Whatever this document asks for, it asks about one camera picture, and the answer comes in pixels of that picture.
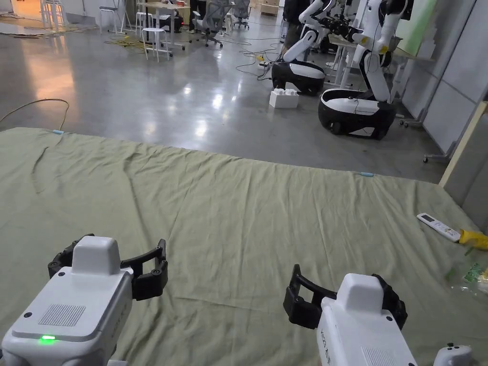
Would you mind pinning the bed with pale green sheet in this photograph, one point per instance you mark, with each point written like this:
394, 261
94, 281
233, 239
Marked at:
228, 213

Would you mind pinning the pale wooden board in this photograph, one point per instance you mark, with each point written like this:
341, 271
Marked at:
463, 145

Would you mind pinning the white and black robot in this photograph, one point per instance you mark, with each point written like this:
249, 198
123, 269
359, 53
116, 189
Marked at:
358, 110
299, 72

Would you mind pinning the white foam block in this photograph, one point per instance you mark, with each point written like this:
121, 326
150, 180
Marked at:
284, 99

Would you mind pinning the clear bag with green print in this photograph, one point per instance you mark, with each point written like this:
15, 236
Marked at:
472, 272

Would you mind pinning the yellow plastic bag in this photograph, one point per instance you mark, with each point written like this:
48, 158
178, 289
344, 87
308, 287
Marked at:
474, 238

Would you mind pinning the wooden desk with white legs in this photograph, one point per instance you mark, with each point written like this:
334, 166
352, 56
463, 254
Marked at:
171, 8

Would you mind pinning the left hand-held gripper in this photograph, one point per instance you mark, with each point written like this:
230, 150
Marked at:
65, 316

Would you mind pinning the white remote control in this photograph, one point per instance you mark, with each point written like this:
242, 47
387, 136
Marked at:
438, 226

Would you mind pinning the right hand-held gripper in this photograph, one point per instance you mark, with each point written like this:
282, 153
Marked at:
358, 328

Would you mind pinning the white hand controller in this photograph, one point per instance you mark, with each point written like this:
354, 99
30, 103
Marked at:
451, 356

